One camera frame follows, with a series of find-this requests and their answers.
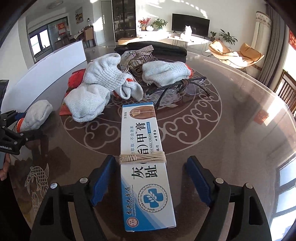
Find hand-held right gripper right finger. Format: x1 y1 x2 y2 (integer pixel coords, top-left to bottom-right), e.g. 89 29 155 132
184 156 272 241

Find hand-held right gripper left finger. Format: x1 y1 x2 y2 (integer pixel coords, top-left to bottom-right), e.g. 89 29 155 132
30 155 117 241

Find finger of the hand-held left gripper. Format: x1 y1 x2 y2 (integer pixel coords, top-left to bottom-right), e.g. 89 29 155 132
0 110 28 127
0 126 44 145

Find red envelope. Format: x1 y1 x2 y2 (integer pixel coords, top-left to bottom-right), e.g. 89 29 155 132
59 70 87 116

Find white container box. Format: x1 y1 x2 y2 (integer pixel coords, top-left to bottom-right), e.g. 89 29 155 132
0 39 88 112

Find white blue ointment box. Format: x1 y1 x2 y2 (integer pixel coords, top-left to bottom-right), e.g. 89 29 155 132
120 101 177 232

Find black-framed eyeglasses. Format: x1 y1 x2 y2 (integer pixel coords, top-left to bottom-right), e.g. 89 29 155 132
145 76 211 110

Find rhinestone bow hair clip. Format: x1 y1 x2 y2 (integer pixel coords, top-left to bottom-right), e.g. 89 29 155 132
117 45 155 76

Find person's left hand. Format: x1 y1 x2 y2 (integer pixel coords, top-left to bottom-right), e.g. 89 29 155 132
0 153 11 181

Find tan dining chair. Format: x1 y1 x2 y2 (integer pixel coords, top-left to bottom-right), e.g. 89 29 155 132
84 25 96 47

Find wooden dining chair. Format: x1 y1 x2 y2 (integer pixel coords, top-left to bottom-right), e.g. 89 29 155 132
274 70 296 116

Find cardboard box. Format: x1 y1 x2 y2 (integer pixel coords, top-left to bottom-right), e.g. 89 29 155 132
118 37 140 45

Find black cloth bag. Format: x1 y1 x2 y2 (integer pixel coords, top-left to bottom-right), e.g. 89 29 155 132
114 41 188 63

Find orange lounge chair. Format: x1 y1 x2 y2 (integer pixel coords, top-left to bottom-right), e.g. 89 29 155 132
209 39 265 69

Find dark glass display cabinet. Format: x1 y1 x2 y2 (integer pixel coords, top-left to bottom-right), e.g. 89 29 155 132
111 0 137 42

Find white coffee table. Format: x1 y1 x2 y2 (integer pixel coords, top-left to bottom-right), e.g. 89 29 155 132
168 32 211 48

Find large leafy potted plant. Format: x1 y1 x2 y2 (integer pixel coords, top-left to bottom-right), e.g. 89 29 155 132
218 29 238 45

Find white cat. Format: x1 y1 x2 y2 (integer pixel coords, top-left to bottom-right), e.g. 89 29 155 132
180 25 192 40

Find red flower vase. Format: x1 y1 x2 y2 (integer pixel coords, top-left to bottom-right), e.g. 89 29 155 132
138 17 151 31

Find grey curtain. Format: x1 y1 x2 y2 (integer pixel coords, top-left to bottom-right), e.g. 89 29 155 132
257 5 292 87

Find black television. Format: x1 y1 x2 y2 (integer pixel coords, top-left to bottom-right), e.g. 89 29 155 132
171 13 210 37

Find green potted plant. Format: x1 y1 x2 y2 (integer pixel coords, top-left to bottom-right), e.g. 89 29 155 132
151 19 168 30

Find covered standing air conditioner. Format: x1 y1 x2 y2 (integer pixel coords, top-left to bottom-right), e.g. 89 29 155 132
251 11 272 61

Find framed wall painting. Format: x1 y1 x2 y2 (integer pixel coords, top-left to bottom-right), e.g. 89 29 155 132
75 6 84 25

